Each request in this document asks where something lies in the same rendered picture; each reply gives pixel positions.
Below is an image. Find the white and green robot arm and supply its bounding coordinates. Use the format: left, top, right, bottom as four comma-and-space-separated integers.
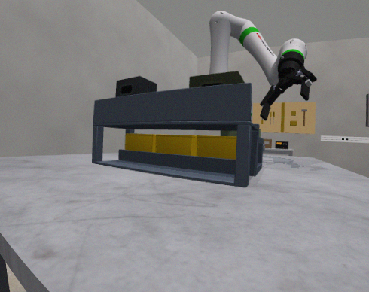
209, 11, 307, 86

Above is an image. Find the dark blue-grey metal shelf rack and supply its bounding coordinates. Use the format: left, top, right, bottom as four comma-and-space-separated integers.
92, 83, 265, 187

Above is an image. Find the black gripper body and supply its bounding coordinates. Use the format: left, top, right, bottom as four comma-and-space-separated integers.
278, 60, 300, 90

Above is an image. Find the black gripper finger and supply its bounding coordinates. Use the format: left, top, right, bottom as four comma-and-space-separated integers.
260, 78, 285, 120
286, 65, 317, 101

